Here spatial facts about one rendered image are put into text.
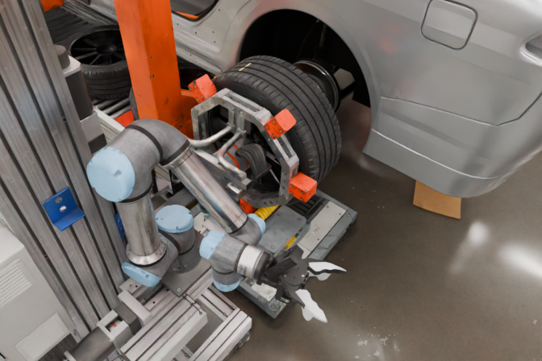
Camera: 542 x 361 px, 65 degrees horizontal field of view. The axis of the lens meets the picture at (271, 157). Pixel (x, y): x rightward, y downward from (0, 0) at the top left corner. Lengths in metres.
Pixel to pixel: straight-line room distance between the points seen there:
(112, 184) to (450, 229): 2.29
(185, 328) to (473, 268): 1.80
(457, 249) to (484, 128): 1.23
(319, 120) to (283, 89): 0.19
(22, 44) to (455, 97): 1.38
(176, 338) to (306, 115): 0.92
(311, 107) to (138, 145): 0.86
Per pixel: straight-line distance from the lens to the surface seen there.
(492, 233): 3.03
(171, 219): 1.39
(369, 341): 2.39
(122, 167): 1.00
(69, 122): 1.14
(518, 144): 1.82
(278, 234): 2.35
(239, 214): 1.19
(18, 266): 1.25
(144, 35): 1.86
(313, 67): 2.13
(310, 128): 1.67
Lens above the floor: 2.14
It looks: 45 degrees down
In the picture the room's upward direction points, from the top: 4 degrees clockwise
